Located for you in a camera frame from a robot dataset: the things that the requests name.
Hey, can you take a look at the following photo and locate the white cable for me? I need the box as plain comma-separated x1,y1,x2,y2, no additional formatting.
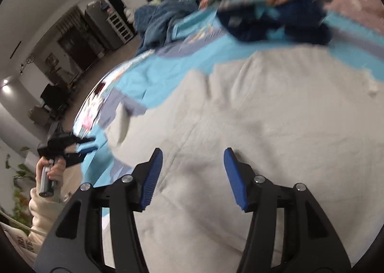
0,205,46,235

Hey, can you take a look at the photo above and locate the green houseplant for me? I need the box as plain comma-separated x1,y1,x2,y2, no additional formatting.
4,145,34,220

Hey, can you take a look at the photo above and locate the white cabinet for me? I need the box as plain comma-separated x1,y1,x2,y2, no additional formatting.
106,10,134,46

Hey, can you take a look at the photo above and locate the black chair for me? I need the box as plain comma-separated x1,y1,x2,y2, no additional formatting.
40,84,70,112

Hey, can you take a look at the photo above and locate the person's left hand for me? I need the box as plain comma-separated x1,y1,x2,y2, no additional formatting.
36,157,67,199

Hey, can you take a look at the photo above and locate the grey refrigerator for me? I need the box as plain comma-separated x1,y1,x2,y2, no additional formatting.
85,0,124,50

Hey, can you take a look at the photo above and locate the navy patterned garment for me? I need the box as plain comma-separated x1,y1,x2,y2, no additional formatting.
216,0,334,46

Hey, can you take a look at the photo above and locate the cream sweatshirt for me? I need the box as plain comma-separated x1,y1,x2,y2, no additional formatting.
103,43,384,273

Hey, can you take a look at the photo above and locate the blue fleece garment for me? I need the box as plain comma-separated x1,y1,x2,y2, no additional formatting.
133,0,201,55

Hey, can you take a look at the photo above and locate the dark wooden door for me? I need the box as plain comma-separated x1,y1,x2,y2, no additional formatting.
56,27,106,72

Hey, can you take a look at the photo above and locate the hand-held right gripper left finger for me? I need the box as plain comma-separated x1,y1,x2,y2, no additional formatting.
34,147,164,273

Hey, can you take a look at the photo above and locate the person's left forearm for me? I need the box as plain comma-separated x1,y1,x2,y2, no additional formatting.
28,184,71,238

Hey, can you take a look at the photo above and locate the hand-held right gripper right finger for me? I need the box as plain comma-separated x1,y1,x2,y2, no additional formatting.
223,147,352,273

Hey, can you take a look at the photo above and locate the person's white printed top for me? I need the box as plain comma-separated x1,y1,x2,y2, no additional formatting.
0,220,40,265

